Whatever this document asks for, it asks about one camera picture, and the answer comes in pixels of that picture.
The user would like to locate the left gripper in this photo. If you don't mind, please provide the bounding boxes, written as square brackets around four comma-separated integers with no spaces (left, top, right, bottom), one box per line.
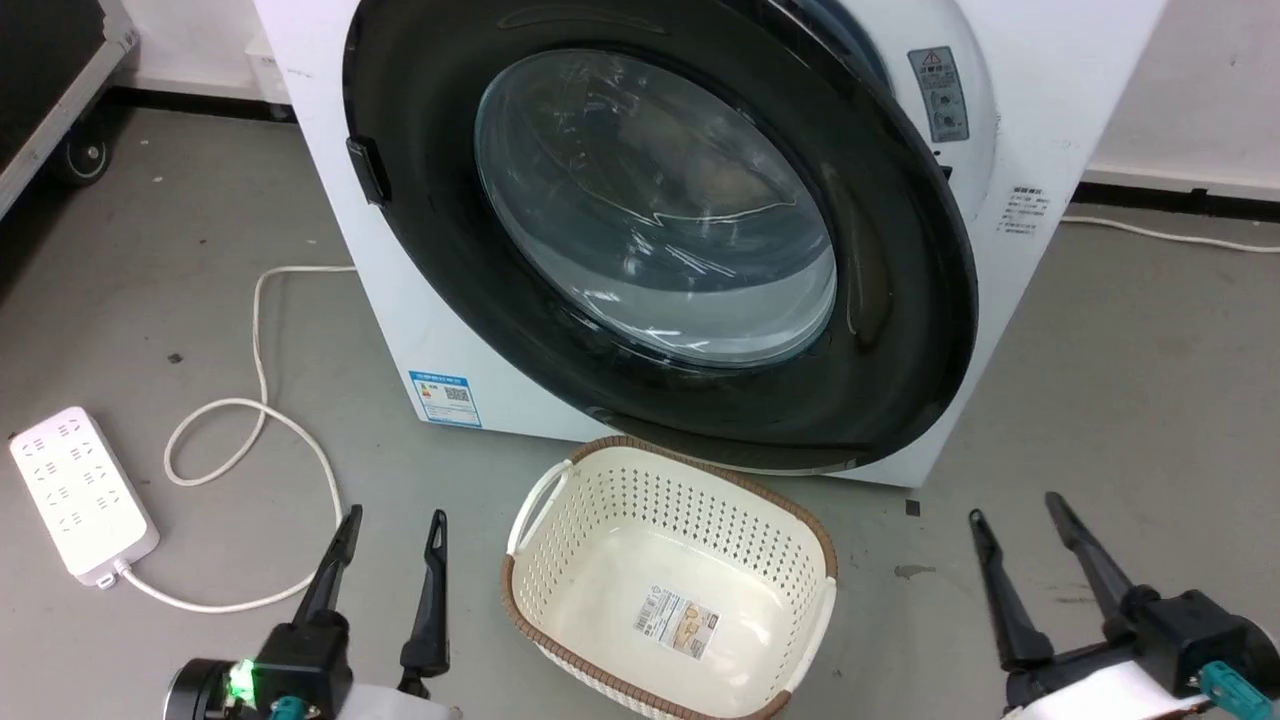
[164,504,463,720]

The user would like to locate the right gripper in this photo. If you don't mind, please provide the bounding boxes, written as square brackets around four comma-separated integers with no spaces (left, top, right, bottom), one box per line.
[967,491,1280,720]

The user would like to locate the black round glass washer door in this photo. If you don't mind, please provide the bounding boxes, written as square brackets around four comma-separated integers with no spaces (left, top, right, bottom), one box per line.
[342,0,980,474]

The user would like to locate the white front-load washing machine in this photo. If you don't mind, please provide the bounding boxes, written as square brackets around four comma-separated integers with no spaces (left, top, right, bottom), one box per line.
[250,0,1167,490]

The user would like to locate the blue energy label sticker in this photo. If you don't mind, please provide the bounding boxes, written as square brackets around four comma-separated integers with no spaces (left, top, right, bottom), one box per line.
[407,370,484,430]

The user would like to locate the cream perforated laundry basket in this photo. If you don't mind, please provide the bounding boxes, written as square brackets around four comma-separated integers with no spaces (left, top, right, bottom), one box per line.
[500,435,840,720]

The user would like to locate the paper product label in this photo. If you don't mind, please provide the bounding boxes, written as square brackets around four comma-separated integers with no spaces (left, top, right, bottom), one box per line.
[632,586,722,662]

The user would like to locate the white power strip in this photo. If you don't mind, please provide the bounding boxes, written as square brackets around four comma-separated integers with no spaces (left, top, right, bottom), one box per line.
[9,405,161,590]

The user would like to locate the white text sticker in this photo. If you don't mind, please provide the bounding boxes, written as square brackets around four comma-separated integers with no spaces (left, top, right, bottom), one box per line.
[1002,184,1052,240]

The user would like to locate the grey warning sticker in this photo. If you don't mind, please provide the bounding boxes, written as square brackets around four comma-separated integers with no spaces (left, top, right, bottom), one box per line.
[907,46,972,144]

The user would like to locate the black caster wheel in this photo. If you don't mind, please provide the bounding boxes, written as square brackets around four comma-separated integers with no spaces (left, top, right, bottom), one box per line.
[50,118,113,188]

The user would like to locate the black flight case silver edges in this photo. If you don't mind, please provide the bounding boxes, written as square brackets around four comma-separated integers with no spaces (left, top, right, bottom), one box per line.
[0,0,138,219]

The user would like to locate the white power strip cable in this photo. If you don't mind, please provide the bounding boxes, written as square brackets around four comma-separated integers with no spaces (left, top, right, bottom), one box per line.
[108,264,359,614]

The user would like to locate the thin white floor cable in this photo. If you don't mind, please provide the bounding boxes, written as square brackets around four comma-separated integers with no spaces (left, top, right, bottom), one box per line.
[1060,214,1280,254]

